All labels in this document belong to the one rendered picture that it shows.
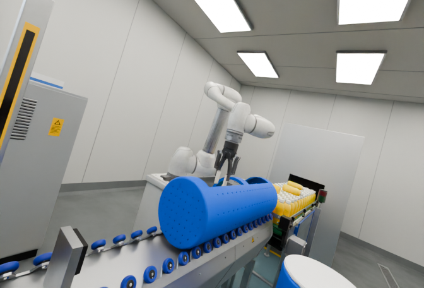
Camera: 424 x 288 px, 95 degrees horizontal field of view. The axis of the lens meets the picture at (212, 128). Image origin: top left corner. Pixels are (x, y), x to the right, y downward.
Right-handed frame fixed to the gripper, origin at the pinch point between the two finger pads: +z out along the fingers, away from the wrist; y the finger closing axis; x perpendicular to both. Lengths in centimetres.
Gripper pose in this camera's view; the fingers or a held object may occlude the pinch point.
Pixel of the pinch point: (221, 179)
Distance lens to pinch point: 105.0
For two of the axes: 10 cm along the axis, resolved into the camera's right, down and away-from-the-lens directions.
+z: -2.8, 9.6, -0.4
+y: 7.7, 2.0, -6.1
